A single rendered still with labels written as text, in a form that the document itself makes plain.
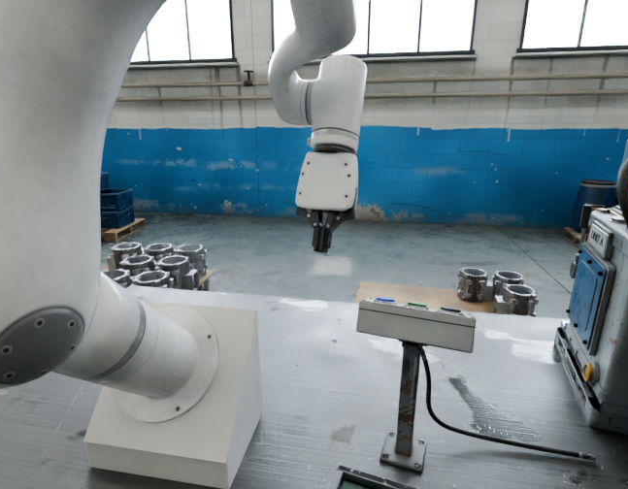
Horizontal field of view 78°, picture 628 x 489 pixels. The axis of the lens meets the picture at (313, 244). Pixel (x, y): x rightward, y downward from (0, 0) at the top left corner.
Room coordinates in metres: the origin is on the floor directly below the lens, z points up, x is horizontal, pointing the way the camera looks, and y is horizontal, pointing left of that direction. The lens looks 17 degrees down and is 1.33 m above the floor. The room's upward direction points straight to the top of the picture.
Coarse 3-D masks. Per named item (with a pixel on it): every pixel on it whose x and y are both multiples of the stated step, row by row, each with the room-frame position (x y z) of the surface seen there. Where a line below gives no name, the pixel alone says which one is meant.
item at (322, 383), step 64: (320, 320) 1.01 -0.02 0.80; (512, 320) 1.01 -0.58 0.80; (64, 384) 0.72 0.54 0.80; (320, 384) 0.72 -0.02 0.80; (384, 384) 0.72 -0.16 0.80; (448, 384) 0.72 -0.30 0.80; (512, 384) 0.72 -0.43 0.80; (0, 448) 0.54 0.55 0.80; (64, 448) 0.54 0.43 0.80; (256, 448) 0.54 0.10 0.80; (320, 448) 0.54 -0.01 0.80; (448, 448) 0.54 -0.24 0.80; (512, 448) 0.54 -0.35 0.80; (576, 448) 0.54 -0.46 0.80
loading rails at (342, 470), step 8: (336, 472) 0.37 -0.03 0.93; (344, 472) 0.38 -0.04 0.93; (352, 472) 0.38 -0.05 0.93; (360, 472) 0.38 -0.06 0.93; (336, 480) 0.36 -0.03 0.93; (344, 480) 0.37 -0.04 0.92; (352, 480) 0.37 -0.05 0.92; (360, 480) 0.37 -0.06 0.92; (368, 480) 0.36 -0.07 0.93; (376, 480) 0.36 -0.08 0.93; (384, 480) 0.36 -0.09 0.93; (392, 480) 0.36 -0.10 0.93; (328, 488) 0.35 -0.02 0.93; (336, 488) 0.35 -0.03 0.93; (344, 488) 0.36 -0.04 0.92; (352, 488) 0.36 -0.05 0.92; (360, 488) 0.36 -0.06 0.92; (368, 488) 0.36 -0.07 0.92; (376, 488) 0.36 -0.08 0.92; (384, 488) 0.36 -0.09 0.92; (392, 488) 0.35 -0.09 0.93; (400, 488) 0.35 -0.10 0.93; (408, 488) 0.35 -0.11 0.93; (416, 488) 0.35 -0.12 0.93
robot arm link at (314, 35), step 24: (312, 0) 0.54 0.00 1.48; (336, 0) 0.54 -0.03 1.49; (312, 24) 0.56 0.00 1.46; (336, 24) 0.56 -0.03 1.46; (288, 48) 0.62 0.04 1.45; (312, 48) 0.59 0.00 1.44; (336, 48) 0.59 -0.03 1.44; (288, 72) 0.64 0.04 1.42; (288, 96) 0.69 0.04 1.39; (288, 120) 0.73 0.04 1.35
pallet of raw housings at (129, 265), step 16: (112, 256) 2.48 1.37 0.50; (128, 256) 2.49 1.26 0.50; (144, 256) 2.35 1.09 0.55; (160, 256) 2.45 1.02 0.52; (176, 256) 2.34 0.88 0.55; (192, 256) 2.45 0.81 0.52; (112, 272) 2.08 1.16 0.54; (128, 272) 2.07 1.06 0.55; (144, 272) 2.05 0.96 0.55; (160, 272) 2.06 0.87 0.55; (176, 272) 2.17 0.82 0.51; (192, 272) 2.27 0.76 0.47; (208, 272) 2.58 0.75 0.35; (176, 288) 2.17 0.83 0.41; (192, 288) 2.21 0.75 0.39; (208, 288) 2.62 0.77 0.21
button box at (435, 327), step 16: (368, 304) 0.55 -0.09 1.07; (384, 304) 0.54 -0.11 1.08; (400, 304) 0.57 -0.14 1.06; (368, 320) 0.54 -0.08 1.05; (384, 320) 0.53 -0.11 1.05; (400, 320) 0.52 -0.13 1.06; (416, 320) 0.52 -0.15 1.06; (432, 320) 0.51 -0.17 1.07; (448, 320) 0.50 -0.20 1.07; (464, 320) 0.50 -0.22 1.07; (384, 336) 0.52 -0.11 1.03; (400, 336) 0.51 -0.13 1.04; (416, 336) 0.51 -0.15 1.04; (432, 336) 0.50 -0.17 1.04; (448, 336) 0.49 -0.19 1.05; (464, 336) 0.49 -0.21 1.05
